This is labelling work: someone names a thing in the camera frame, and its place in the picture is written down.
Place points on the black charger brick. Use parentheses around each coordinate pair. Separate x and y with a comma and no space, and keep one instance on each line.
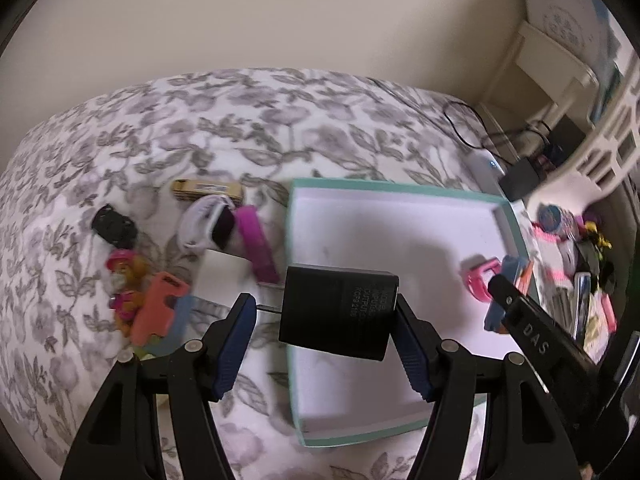
(520,180)

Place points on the white printed box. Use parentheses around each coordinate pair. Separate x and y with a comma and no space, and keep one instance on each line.
(565,15)

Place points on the black toy car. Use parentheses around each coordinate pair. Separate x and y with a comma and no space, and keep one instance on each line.
(114,227)

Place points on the black power adapter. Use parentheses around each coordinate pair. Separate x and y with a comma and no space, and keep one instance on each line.
(340,310)

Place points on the colourful small toy figure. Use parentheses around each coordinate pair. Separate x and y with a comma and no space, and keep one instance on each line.
(122,285)

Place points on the blue plastic toy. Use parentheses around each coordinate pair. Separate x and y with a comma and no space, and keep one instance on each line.
(502,300)

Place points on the pile of small toys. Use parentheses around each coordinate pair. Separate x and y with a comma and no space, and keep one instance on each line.
(590,280)

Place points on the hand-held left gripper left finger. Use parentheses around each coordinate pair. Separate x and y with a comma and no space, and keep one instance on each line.
(230,347)

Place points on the white plastic basket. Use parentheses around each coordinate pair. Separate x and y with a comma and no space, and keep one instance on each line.
(600,160)

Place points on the blue round toy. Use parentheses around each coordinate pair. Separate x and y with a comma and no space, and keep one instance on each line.
(551,215)

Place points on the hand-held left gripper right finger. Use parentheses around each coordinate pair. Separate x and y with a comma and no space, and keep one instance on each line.
(412,357)

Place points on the white flat device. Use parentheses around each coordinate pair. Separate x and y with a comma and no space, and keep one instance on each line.
(487,170)

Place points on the white card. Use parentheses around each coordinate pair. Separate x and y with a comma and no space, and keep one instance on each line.
(222,272)

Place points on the white shelf unit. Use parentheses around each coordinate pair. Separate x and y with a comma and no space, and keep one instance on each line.
(550,70)

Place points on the gold rectangular case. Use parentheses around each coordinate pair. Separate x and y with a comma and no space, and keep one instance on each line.
(207,190)

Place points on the teal cardboard box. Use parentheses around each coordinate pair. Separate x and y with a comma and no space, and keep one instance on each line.
(400,240)

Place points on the floral grey white blanket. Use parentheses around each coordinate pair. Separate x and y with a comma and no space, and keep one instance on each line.
(150,135)

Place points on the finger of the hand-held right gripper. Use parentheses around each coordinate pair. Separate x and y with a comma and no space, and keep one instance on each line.
(535,332)

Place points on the coral plastic toy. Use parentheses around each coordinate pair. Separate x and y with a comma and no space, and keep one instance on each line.
(160,310)

